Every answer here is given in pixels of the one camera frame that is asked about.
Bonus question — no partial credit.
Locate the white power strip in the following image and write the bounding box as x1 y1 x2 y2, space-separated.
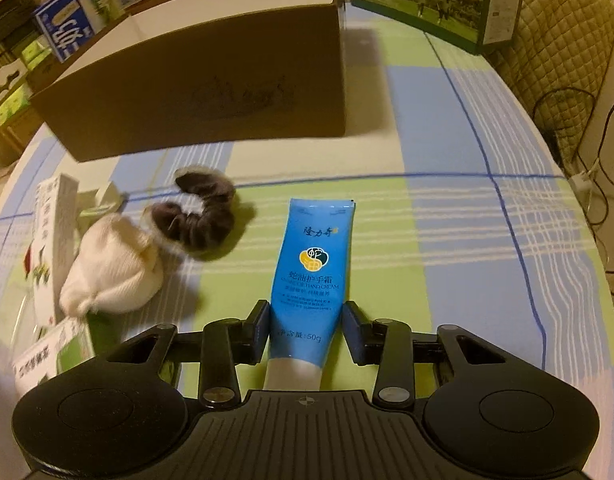
568 170 596 197

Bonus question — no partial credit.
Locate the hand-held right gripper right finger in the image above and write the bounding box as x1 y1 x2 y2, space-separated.
341 301 510 406

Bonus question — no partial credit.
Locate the white sock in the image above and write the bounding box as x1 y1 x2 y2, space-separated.
59 214 164 317

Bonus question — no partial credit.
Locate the brown cardboard box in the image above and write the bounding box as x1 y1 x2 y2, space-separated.
29 0 348 163

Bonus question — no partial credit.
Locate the stack of green boxes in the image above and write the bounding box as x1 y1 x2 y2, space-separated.
0 0 55 128

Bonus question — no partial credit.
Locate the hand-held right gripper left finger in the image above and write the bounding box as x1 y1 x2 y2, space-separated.
94 300 271 409

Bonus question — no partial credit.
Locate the white box with plant print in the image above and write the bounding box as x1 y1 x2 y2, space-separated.
24 174 82 328

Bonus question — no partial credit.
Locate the dark fuzzy scrunchie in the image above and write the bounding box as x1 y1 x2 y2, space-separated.
146 167 238 253

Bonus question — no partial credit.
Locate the quilted beige chair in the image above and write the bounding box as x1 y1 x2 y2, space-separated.
491 0 614 167

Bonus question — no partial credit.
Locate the green and white box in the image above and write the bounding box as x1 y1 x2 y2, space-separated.
14 317 96 397

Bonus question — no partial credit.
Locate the blue hand cream tube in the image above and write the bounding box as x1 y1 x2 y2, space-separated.
263 197 358 392

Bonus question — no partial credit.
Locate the black cable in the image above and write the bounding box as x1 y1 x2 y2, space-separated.
532 80 614 273

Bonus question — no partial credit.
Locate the blue printed carton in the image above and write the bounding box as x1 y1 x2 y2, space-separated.
34 0 184 63

